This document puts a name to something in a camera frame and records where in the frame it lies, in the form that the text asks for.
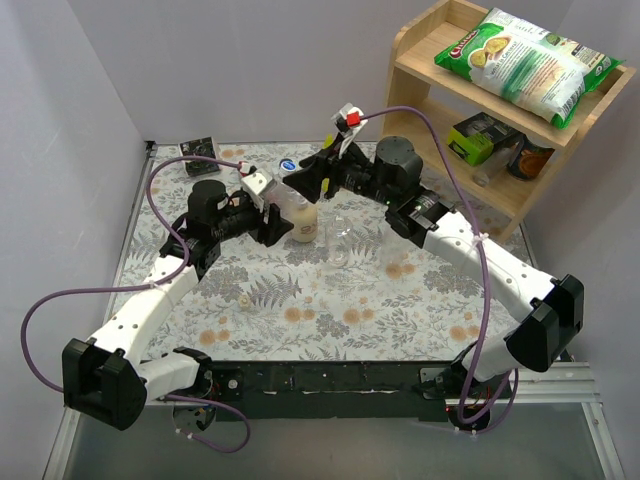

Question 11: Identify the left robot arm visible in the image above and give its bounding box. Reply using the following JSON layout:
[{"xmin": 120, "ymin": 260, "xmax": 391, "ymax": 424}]
[{"xmin": 62, "ymin": 172, "xmax": 293, "ymax": 430}]

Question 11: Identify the beige pump lotion bottle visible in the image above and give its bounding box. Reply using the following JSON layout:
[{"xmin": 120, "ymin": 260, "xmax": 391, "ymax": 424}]
[{"xmin": 291, "ymin": 203, "xmax": 318, "ymax": 243}]

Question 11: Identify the yellow-green tube bottle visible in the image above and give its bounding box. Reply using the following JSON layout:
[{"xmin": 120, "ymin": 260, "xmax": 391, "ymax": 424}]
[{"xmin": 323, "ymin": 134, "xmax": 334, "ymax": 149}]

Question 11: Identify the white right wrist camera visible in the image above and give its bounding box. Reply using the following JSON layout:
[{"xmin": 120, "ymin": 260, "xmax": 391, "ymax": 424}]
[{"xmin": 331, "ymin": 103, "xmax": 368, "ymax": 158}]

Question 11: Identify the green black box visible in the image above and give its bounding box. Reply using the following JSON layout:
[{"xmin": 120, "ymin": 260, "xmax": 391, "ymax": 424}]
[{"xmin": 446, "ymin": 112, "xmax": 520, "ymax": 167}]

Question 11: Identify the blue bottle cap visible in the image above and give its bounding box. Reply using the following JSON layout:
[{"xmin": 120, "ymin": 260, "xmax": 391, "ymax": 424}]
[{"xmin": 279, "ymin": 158, "xmax": 298, "ymax": 174}]

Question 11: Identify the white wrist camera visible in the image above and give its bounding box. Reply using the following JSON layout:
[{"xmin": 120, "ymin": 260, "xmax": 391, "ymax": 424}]
[
  {"xmin": 241, "ymin": 169, "xmax": 276, "ymax": 210},
  {"xmin": 331, "ymin": 103, "xmax": 368, "ymax": 158}
]

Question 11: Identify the clear plastic bottle large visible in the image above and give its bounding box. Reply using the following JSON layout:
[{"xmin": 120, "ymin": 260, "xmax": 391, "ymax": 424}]
[{"xmin": 378, "ymin": 224, "xmax": 411, "ymax": 268}]

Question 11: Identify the clear small bottle on shelf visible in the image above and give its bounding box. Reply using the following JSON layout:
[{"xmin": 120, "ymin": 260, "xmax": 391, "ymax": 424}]
[{"xmin": 472, "ymin": 143, "xmax": 519, "ymax": 188}]

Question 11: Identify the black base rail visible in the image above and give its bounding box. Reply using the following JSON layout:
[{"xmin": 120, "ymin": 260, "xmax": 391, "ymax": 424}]
[{"xmin": 204, "ymin": 361, "xmax": 452, "ymax": 422}]

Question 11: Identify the black patterned box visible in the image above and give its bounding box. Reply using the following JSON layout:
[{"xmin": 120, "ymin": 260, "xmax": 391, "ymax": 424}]
[{"xmin": 179, "ymin": 137, "xmax": 220, "ymax": 178}]

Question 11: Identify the tin can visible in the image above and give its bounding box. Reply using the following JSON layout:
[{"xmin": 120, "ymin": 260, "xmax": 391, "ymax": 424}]
[{"xmin": 506, "ymin": 135, "xmax": 555, "ymax": 181}]

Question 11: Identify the wooden shelf unit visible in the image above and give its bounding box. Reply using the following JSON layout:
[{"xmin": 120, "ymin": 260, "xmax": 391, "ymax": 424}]
[{"xmin": 382, "ymin": 1, "xmax": 636, "ymax": 243}]

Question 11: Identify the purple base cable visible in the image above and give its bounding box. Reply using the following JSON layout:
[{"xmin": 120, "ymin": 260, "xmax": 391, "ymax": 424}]
[{"xmin": 164, "ymin": 394, "xmax": 251, "ymax": 454}]

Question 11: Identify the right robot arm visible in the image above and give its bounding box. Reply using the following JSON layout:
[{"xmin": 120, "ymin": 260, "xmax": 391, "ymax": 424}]
[{"xmin": 283, "ymin": 136, "xmax": 584, "ymax": 398}]

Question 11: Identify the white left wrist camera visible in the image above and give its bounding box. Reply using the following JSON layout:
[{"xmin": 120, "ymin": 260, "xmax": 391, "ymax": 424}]
[{"xmin": 241, "ymin": 169, "xmax": 276, "ymax": 210}]

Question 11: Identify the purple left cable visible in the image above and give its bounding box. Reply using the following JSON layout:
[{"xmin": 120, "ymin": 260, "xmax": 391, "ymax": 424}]
[{"xmin": 19, "ymin": 158, "xmax": 251, "ymax": 406}]

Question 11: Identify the green chips bag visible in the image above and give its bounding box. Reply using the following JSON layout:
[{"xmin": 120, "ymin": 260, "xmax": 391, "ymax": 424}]
[{"xmin": 434, "ymin": 8, "xmax": 621, "ymax": 129}]

